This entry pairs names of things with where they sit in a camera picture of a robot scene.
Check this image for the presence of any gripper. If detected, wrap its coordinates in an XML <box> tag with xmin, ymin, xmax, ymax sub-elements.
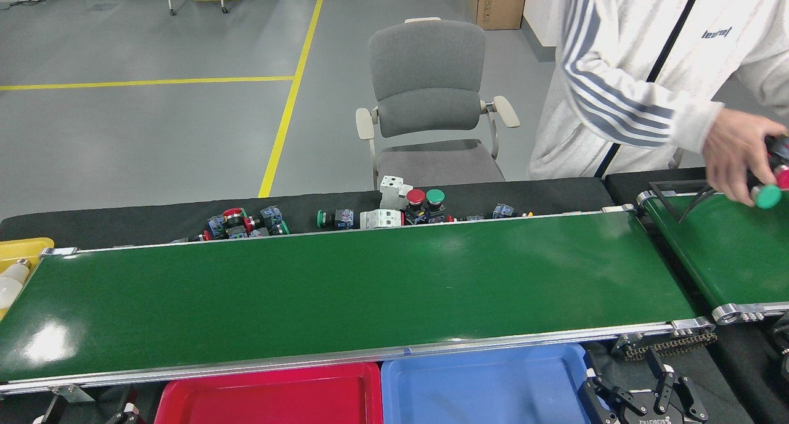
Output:
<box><xmin>579</xmin><ymin>350</ymin><xmax>709</xmax><ymax>424</ymax></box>

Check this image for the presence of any white circuit breaker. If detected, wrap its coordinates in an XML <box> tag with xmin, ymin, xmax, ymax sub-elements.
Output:
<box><xmin>360</xmin><ymin>210</ymin><xmax>404</xmax><ymax>230</ymax></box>
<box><xmin>378</xmin><ymin>176</ymin><xmax>413</xmax><ymax>211</ymax></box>

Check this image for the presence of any red plastic tray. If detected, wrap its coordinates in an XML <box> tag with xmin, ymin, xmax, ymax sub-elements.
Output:
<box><xmin>154</xmin><ymin>362</ymin><xmax>383</xmax><ymax>424</ymax></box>

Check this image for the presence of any black conveyor motor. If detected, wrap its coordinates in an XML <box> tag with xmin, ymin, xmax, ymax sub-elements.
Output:
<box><xmin>771</xmin><ymin>313</ymin><xmax>789</xmax><ymax>381</ymax></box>

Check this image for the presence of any blue plastic tray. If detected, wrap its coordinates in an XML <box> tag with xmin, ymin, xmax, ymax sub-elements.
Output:
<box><xmin>381</xmin><ymin>343</ymin><xmax>608</xmax><ymax>424</ymax></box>

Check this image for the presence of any yellow plastic tray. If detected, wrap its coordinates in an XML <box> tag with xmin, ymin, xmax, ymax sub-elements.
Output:
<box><xmin>0</xmin><ymin>237</ymin><xmax>55</xmax><ymax>320</ymax></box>

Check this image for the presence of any green conveyor belt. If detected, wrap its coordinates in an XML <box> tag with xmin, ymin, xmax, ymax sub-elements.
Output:
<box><xmin>0</xmin><ymin>204</ymin><xmax>719</xmax><ymax>395</ymax></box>
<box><xmin>637</xmin><ymin>190</ymin><xmax>789</xmax><ymax>325</ymax></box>

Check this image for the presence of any person's right hand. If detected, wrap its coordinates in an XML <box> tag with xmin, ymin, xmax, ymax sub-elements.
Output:
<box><xmin>703</xmin><ymin>108</ymin><xmax>788</xmax><ymax>206</ymax></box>

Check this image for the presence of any white light bulb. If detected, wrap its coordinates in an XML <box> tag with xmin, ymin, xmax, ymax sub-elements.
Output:
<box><xmin>0</xmin><ymin>258</ymin><xmax>31</xmax><ymax>308</ymax></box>

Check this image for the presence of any black table cover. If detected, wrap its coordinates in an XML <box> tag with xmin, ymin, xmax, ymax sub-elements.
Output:
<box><xmin>0</xmin><ymin>177</ymin><xmax>617</xmax><ymax>250</ymax></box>

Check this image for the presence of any person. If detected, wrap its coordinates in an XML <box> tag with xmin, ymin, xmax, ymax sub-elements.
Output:
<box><xmin>528</xmin><ymin>0</ymin><xmax>789</xmax><ymax>206</ymax></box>

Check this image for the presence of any grey office chair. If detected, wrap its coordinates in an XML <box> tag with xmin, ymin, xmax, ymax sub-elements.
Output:
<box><xmin>356</xmin><ymin>17</ymin><xmax>520</xmax><ymax>190</ymax></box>

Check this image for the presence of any cardboard box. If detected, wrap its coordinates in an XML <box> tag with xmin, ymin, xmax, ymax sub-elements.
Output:
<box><xmin>467</xmin><ymin>0</ymin><xmax>529</xmax><ymax>30</ymax></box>

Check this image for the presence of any conveyor drive chain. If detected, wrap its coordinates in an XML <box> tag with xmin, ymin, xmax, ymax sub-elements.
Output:
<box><xmin>623</xmin><ymin>332</ymin><xmax>719</xmax><ymax>361</ymax></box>

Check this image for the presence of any black guide frame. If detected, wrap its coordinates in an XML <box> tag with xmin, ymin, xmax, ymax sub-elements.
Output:
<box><xmin>650</xmin><ymin>181</ymin><xmax>719</xmax><ymax>222</ymax></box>

